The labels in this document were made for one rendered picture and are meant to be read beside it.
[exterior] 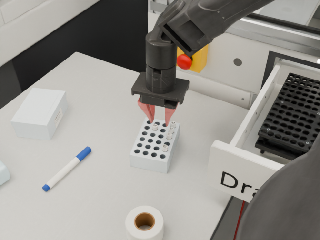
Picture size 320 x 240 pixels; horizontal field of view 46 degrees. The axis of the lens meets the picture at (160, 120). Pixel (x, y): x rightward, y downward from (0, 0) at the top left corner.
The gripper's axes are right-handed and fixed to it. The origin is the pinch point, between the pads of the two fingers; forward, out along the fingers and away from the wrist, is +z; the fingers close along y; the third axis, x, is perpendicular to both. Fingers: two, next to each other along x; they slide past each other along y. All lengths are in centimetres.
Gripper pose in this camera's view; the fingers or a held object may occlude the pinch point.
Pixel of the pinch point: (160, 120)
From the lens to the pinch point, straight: 80.0
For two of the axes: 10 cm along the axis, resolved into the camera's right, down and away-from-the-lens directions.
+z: -0.2, 7.5, 6.7
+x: -2.8, 6.4, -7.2
